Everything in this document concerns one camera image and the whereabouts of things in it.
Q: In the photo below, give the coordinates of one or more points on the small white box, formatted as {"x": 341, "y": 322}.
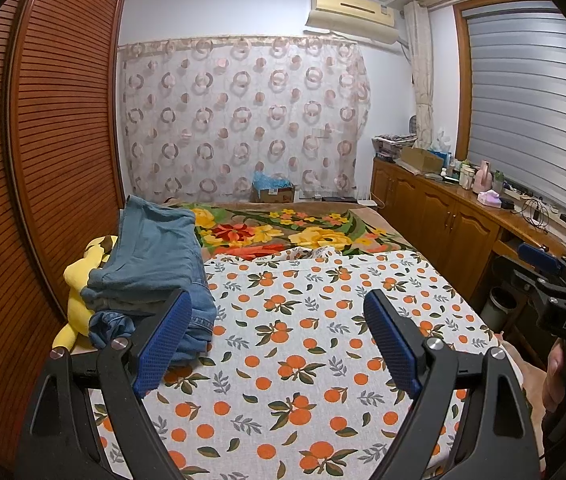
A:
{"x": 368, "y": 204}

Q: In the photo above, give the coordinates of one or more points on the flat open cardboard box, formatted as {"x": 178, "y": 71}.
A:
{"x": 420, "y": 160}

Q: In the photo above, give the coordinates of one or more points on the cream wall air conditioner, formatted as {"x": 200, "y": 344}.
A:
{"x": 348, "y": 10}

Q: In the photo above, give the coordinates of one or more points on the wooden sideboard cabinet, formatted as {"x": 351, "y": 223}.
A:
{"x": 438, "y": 220}

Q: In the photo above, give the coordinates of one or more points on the floral blanket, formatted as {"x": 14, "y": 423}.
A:
{"x": 263, "y": 230}

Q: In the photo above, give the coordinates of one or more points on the pink bottle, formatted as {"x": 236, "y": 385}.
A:
{"x": 482, "y": 176}

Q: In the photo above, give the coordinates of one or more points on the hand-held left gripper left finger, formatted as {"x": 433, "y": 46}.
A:
{"x": 163, "y": 340}

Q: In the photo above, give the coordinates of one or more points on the yellow plush toy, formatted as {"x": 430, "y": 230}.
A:
{"x": 75, "y": 305}

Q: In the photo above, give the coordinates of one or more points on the green bottle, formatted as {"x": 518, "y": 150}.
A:
{"x": 498, "y": 181}

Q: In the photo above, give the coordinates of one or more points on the grey trash bin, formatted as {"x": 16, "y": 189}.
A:
{"x": 502, "y": 310}

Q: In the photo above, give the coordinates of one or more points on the white jar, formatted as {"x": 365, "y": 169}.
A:
{"x": 466, "y": 176}

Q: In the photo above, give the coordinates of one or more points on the orange fruit print blanket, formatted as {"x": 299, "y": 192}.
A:
{"x": 288, "y": 320}

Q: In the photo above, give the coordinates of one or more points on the beige patterned side curtain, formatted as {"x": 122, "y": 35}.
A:
{"x": 423, "y": 75}

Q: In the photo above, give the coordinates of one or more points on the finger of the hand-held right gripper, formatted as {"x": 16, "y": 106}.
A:
{"x": 548, "y": 285}
{"x": 538, "y": 256}

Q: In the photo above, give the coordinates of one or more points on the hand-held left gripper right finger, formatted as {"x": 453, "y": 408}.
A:
{"x": 393, "y": 345}

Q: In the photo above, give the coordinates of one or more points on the louvered wooden wardrobe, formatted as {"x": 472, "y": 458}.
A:
{"x": 53, "y": 135}

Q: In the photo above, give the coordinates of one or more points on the circle print sheer curtain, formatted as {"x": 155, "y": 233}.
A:
{"x": 243, "y": 120}

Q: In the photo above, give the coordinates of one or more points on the small cardboard box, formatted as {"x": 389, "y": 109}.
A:
{"x": 275, "y": 195}

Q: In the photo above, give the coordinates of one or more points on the stack of printed papers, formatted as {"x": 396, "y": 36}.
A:
{"x": 394, "y": 146}

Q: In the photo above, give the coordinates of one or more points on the stack of folded clothes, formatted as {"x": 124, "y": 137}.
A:
{"x": 198, "y": 320}

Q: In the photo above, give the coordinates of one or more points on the pale purple pouch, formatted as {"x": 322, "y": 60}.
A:
{"x": 489, "y": 198}

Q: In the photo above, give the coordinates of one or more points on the blue plastic bag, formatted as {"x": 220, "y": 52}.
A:
{"x": 270, "y": 180}

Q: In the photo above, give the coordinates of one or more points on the teal pants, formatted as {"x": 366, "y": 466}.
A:
{"x": 153, "y": 240}

